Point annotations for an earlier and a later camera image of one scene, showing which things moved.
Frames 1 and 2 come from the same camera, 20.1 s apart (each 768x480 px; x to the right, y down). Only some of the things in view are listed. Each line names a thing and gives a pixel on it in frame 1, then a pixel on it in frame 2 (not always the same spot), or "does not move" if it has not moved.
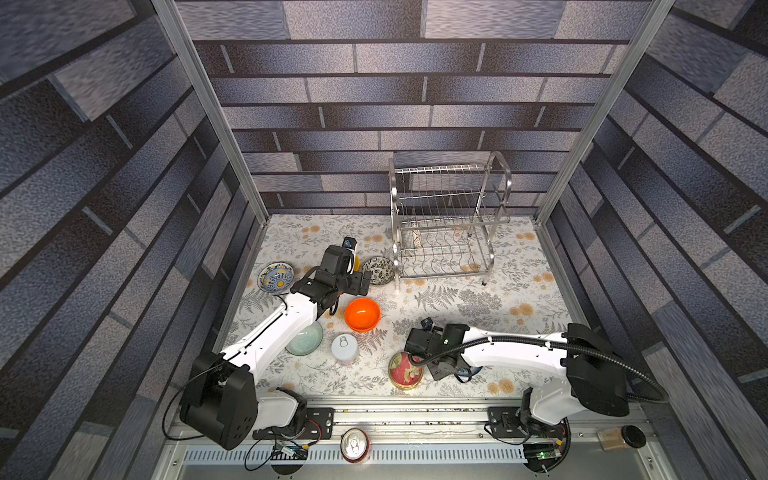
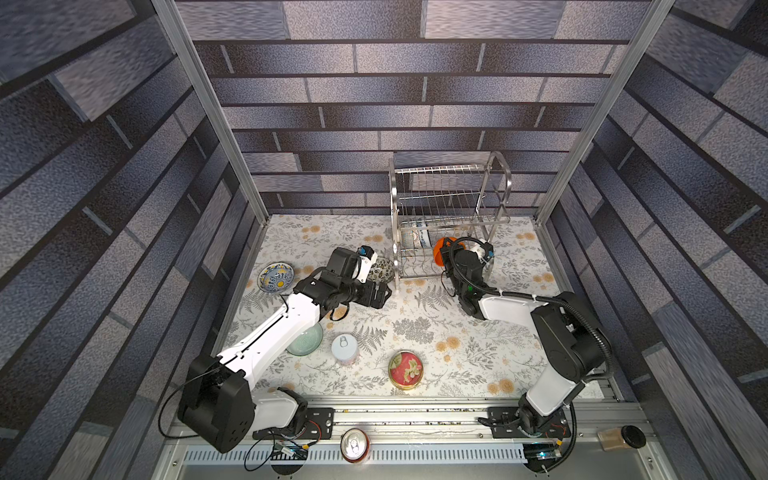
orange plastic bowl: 362,314 -> 438,256
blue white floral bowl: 472,370 -> 425,238
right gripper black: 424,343 -> 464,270
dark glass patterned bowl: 408,237 does not move
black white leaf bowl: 381,268 does not move
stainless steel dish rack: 441,214 does not move
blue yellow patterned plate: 276,277 does not move
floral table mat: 356,346 does not move
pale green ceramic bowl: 307,341 does not move
